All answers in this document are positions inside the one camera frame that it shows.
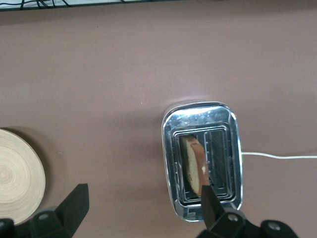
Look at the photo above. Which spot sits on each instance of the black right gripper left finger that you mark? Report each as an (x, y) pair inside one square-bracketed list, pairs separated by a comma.
[(71, 210)]

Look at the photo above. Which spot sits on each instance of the brown bread slice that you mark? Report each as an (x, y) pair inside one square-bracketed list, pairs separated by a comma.
[(194, 163)]

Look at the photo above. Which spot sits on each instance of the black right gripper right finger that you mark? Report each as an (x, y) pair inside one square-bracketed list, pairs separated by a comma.
[(213, 210)]

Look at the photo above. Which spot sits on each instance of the silver two-slot toaster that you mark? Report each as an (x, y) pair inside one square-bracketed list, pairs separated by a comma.
[(198, 116)]

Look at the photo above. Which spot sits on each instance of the round wooden plate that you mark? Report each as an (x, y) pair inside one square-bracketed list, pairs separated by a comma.
[(17, 173)]

